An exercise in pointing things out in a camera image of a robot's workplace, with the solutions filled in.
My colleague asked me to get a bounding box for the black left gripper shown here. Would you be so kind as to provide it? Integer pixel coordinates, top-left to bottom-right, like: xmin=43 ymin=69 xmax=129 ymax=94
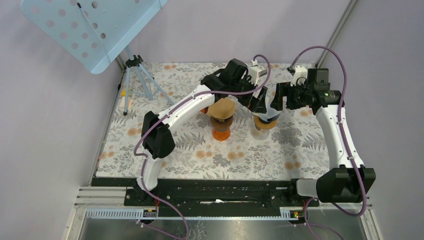
xmin=229 ymin=74 xmax=267 ymax=113

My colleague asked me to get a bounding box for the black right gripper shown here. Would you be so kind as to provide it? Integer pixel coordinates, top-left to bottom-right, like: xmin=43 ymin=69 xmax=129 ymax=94
xmin=269 ymin=81 xmax=313 ymax=111

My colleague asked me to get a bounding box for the white paper coffee filter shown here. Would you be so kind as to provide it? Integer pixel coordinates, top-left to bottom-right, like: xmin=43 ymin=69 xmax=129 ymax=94
xmin=253 ymin=96 xmax=282 ymax=123

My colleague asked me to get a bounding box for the light wooden dripper ring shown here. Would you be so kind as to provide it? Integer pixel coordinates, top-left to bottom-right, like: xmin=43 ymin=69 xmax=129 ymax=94
xmin=254 ymin=117 xmax=278 ymax=131

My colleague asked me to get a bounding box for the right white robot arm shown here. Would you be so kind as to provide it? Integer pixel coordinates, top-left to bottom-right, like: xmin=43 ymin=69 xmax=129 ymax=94
xmin=270 ymin=65 xmax=376 ymax=206

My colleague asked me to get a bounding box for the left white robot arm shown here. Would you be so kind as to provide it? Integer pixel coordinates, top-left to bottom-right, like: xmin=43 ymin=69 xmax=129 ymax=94
xmin=133 ymin=58 xmax=271 ymax=206

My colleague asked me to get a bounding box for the orange glass carafe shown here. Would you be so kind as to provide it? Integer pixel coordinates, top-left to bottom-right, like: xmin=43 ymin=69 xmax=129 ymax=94
xmin=212 ymin=127 xmax=231 ymax=141

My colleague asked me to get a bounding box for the floral tablecloth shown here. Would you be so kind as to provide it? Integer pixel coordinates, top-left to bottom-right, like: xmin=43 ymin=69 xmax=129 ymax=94
xmin=95 ymin=63 xmax=330 ymax=180

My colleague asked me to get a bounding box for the clear glass carafe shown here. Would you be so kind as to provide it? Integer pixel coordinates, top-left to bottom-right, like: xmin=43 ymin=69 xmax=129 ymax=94
xmin=250 ymin=127 xmax=270 ymax=141

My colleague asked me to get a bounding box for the light blue music stand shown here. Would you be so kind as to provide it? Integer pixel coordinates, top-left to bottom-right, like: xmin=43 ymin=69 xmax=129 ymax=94
xmin=20 ymin=0 xmax=166 ymax=100

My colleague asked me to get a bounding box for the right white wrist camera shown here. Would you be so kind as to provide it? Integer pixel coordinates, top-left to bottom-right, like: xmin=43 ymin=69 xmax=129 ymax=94
xmin=287 ymin=65 xmax=308 ymax=87

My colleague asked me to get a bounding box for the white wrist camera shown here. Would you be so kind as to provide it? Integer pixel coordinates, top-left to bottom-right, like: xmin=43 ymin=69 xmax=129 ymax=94
xmin=248 ymin=60 xmax=268 ymax=85
xmin=287 ymin=65 xmax=308 ymax=87

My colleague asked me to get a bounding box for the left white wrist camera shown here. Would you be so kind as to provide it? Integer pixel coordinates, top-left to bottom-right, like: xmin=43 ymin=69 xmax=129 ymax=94
xmin=248 ymin=60 xmax=268 ymax=85

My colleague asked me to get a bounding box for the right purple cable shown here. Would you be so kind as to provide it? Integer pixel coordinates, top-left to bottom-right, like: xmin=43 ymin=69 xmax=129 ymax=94
xmin=287 ymin=45 xmax=369 ymax=240

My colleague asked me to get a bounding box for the purple cable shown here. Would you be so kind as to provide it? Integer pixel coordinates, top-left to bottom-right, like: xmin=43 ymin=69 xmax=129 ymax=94
xmin=287 ymin=45 xmax=369 ymax=240
xmin=133 ymin=54 xmax=272 ymax=240

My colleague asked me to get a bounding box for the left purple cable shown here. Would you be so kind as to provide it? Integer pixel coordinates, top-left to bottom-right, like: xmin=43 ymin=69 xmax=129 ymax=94
xmin=133 ymin=54 xmax=272 ymax=240

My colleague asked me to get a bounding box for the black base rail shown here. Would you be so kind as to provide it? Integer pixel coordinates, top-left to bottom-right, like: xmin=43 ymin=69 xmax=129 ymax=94
xmin=123 ymin=179 xmax=308 ymax=218

